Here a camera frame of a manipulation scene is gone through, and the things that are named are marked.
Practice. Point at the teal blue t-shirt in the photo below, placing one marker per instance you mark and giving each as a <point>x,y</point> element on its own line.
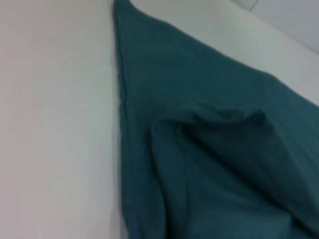
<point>199,161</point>

